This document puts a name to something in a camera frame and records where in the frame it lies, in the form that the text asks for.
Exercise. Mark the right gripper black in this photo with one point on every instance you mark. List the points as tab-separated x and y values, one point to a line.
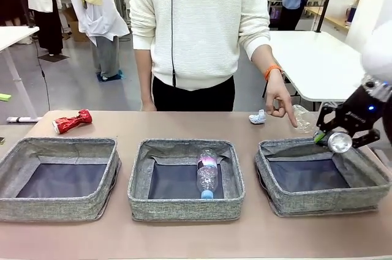
361	113

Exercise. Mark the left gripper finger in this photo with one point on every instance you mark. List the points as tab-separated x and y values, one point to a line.
5	97
2	140

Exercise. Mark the crushed black and white can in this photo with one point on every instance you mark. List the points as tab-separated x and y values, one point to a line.
339	142

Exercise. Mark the clear plastic cup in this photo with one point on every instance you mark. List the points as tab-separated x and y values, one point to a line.
306	120

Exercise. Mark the crushed red can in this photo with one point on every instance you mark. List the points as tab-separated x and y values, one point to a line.
72	120

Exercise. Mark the white paper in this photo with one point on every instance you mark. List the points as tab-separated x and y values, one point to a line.
258	117

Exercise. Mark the clear bottle with blue cap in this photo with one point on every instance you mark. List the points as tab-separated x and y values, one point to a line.
208	174

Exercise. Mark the person's right forearm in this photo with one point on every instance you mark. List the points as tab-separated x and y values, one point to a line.
144	73

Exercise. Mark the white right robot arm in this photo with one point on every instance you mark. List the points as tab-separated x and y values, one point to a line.
379	52

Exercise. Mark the person's left forearm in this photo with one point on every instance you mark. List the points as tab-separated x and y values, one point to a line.
263	56

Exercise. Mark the person's left hand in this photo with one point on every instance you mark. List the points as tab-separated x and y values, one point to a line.
278	95

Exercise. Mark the person's right hand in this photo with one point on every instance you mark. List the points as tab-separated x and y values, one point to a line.
149	107

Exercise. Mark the black floor mat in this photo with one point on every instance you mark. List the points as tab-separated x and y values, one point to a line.
53	57

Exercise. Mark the grey fabric basket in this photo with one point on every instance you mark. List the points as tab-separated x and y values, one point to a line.
46	205
321	200
186	208

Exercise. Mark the large white table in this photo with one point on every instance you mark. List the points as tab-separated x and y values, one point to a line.
306	58

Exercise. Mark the brown cardboard box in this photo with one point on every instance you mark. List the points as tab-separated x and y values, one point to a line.
75	32

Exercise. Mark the orange wristwatch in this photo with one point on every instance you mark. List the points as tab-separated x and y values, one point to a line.
271	72

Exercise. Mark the wooden workbench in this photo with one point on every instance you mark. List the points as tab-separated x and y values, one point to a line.
330	19

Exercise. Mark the purple bottle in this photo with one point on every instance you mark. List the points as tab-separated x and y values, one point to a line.
351	15

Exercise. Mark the translucent plastic container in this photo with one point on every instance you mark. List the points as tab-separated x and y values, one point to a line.
343	3

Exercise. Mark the black trousers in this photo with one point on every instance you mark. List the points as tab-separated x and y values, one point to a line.
196	98

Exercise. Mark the person in white sweater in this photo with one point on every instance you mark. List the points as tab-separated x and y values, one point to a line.
208	27

